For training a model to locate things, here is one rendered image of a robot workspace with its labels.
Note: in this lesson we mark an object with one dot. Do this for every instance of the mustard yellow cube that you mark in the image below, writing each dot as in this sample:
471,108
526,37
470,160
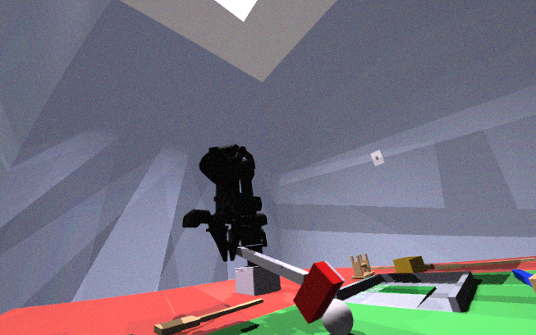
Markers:
412,264

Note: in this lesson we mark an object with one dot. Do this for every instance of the white ball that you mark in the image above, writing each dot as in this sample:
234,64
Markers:
338,319

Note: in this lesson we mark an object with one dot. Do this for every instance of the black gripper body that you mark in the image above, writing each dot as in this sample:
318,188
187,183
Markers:
197,216

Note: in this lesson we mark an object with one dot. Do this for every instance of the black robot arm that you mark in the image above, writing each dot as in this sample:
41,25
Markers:
224,166

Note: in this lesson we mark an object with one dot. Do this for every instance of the green rectangular mat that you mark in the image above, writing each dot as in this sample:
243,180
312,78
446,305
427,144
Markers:
498,304

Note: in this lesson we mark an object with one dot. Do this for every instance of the blue putter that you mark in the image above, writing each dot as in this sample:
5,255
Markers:
522,275

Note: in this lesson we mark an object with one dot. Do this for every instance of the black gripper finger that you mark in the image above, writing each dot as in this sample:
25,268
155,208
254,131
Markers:
219,234
234,235

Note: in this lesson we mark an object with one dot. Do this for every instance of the red putter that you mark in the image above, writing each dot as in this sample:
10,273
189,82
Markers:
318,288

